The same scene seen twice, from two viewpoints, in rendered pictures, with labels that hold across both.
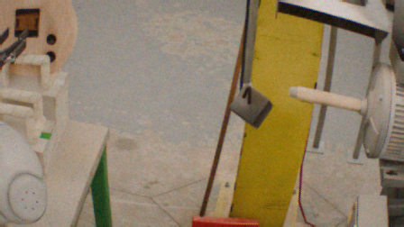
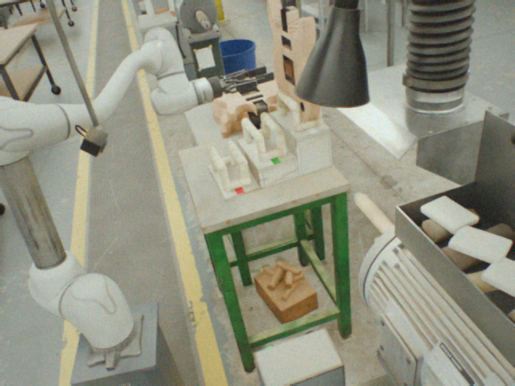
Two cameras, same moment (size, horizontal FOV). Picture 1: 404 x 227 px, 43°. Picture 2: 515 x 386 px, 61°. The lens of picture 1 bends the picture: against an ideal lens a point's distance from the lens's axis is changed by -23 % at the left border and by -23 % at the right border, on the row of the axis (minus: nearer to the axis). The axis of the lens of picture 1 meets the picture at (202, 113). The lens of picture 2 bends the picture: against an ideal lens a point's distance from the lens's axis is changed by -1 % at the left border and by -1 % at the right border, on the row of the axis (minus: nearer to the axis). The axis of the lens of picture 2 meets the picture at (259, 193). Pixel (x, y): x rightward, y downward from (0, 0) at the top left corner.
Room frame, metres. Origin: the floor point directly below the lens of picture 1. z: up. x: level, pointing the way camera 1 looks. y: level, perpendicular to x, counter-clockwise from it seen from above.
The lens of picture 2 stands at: (0.78, -0.94, 1.89)
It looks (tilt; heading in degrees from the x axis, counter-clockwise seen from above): 35 degrees down; 73
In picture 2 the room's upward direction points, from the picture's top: 10 degrees counter-clockwise
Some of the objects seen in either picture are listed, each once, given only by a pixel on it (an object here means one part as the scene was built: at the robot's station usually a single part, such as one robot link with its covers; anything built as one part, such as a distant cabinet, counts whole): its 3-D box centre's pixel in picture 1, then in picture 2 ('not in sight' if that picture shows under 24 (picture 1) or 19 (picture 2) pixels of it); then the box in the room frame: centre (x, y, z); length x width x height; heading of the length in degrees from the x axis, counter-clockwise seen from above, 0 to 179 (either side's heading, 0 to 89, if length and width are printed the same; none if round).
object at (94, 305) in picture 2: not in sight; (97, 305); (0.52, 0.20, 0.87); 0.18 x 0.16 x 0.22; 126
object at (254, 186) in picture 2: not in sight; (232, 177); (1.12, 0.55, 0.94); 0.27 x 0.15 x 0.01; 88
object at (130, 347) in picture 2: not in sight; (113, 338); (0.52, 0.17, 0.73); 0.22 x 0.18 x 0.06; 77
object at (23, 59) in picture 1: (24, 59); (287, 100); (1.39, 0.54, 1.20); 0.20 x 0.03 x 0.03; 87
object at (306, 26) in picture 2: not in sight; (305, 30); (1.43, 0.41, 1.48); 0.07 x 0.04 x 0.09; 87
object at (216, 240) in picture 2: not in sight; (233, 307); (0.96, 0.34, 0.45); 0.05 x 0.05 x 0.90; 85
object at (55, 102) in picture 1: (29, 104); (300, 138); (1.43, 0.54, 1.02); 0.27 x 0.15 x 0.17; 88
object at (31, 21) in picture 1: (28, 21); (292, 69); (1.43, 0.54, 1.31); 0.10 x 0.03 x 0.05; 87
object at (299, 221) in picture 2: not in sight; (297, 204); (1.51, 0.84, 0.45); 0.05 x 0.05 x 0.90; 85
